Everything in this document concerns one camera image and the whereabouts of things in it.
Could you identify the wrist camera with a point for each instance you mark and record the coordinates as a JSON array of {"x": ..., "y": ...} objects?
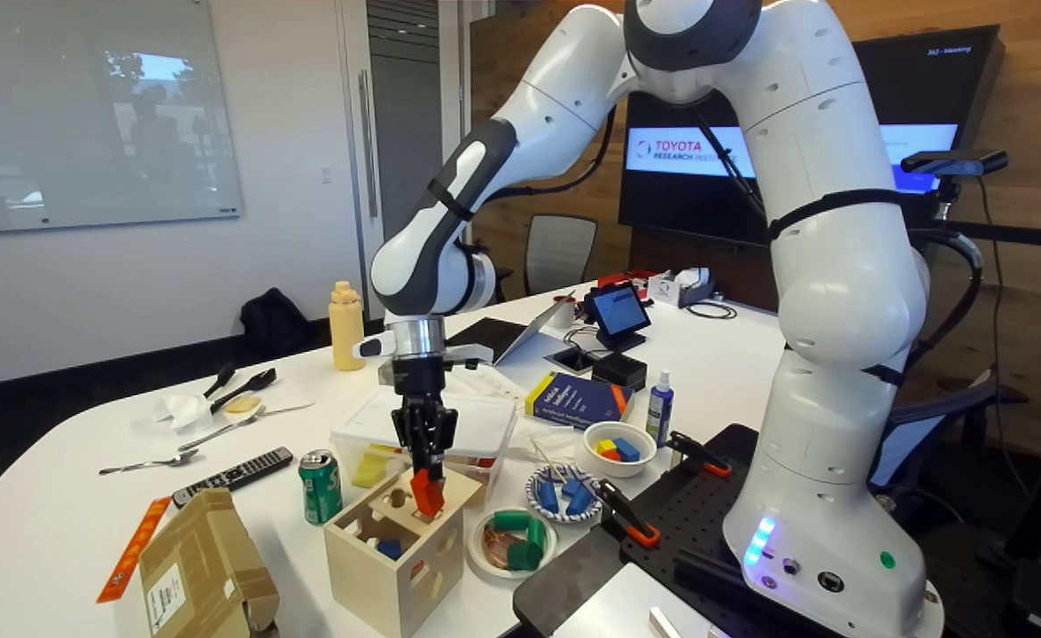
[{"x": 471, "y": 355}]

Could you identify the white bowl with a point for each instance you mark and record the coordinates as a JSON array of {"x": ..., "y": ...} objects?
[{"x": 619, "y": 468}]

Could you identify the yellow sponge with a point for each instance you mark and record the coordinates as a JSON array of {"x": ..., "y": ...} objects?
[{"x": 242, "y": 405}]

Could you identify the whiteboard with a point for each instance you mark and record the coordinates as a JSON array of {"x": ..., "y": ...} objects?
[{"x": 86, "y": 115}]

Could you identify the small spray bottle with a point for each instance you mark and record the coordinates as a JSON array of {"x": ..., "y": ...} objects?
[{"x": 659, "y": 412}]

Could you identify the blue block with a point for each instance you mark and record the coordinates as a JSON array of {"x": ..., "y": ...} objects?
[
  {"x": 548, "y": 497},
  {"x": 389, "y": 549},
  {"x": 580, "y": 501},
  {"x": 627, "y": 449}
]

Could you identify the white crumpled tissue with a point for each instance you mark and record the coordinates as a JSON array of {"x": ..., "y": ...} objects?
[{"x": 186, "y": 412}]

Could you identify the black box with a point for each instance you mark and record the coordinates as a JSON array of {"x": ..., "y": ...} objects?
[{"x": 619, "y": 369}]

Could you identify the wall monitor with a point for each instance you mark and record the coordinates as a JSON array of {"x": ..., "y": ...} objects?
[{"x": 679, "y": 204}]

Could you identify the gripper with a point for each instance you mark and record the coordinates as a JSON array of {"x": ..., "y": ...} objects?
[{"x": 420, "y": 379}]

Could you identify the red block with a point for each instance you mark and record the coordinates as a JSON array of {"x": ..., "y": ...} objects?
[{"x": 609, "y": 456}]

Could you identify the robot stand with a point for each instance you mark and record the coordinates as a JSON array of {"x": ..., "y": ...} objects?
[{"x": 662, "y": 532}]

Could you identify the blue and yellow book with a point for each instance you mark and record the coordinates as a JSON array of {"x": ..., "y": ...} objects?
[{"x": 573, "y": 400}]

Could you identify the clear plastic lidded container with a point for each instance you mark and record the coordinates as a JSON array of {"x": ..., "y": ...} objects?
[{"x": 476, "y": 425}]

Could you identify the small tablet on stand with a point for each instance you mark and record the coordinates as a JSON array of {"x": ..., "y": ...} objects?
[{"x": 619, "y": 312}]

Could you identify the door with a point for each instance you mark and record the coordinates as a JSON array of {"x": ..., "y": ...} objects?
[{"x": 405, "y": 133}]

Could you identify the blue office chair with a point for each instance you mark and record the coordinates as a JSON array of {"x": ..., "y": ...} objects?
[{"x": 936, "y": 425}]

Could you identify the black and orange clamp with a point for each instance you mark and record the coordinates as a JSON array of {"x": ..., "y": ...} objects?
[
  {"x": 631, "y": 518},
  {"x": 697, "y": 454}
]

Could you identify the blue patterned plate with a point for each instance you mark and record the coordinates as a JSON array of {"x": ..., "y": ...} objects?
[{"x": 564, "y": 518}]

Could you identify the metal spoon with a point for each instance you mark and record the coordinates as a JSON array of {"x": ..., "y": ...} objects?
[{"x": 152, "y": 462}]

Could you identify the white paper plate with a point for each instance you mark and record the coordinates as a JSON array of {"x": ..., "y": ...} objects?
[{"x": 485, "y": 567}]

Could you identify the black remote control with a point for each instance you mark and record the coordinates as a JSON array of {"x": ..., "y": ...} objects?
[{"x": 232, "y": 476}]

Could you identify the yellow bottle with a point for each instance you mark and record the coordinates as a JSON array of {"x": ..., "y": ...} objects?
[{"x": 346, "y": 330}]

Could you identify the laptop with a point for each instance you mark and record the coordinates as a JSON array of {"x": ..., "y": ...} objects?
[{"x": 493, "y": 335}]

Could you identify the wooden shape sorter box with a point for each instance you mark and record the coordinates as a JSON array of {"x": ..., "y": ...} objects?
[{"x": 396, "y": 576}]

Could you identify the camera on mount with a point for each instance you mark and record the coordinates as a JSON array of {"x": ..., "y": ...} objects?
[{"x": 954, "y": 164}]

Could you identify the orange block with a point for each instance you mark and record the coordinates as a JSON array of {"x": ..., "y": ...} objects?
[{"x": 428, "y": 494}]

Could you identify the cardboard box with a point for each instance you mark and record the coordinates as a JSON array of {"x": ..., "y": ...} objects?
[{"x": 201, "y": 567}]

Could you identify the white mug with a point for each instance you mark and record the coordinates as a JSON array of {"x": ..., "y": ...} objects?
[{"x": 563, "y": 313}]

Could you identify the green soda can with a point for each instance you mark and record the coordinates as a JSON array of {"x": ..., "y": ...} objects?
[{"x": 320, "y": 489}]

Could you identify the yellow block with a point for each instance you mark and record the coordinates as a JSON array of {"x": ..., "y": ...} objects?
[{"x": 606, "y": 446}]

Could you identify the orange ruler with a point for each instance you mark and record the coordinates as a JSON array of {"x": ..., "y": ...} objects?
[{"x": 135, "y": 549}]

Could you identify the green cylinder block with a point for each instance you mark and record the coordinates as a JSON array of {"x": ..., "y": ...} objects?
[
  {"x": 527, "y": 551},
  {"x": 513, "y": 520}
]

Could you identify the red flat box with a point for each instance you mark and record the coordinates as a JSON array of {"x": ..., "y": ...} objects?
[{"x": 626, "y": 278}]

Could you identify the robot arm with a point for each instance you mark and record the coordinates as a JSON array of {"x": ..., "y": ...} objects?
[{"x": 830, "y": 292}]

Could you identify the grey office chair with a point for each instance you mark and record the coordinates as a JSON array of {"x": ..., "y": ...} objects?
[{"x": 560, "y": 252}]

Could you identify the black spatula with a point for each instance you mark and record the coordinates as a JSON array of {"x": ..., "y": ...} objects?
[{"x": 245, "y": 386}]

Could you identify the black serving spoon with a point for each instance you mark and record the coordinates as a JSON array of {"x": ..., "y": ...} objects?
[{"x": 219, "y": 380}]

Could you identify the black backpack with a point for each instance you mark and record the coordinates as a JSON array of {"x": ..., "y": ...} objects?
[{"x": 274, "y": 323}]

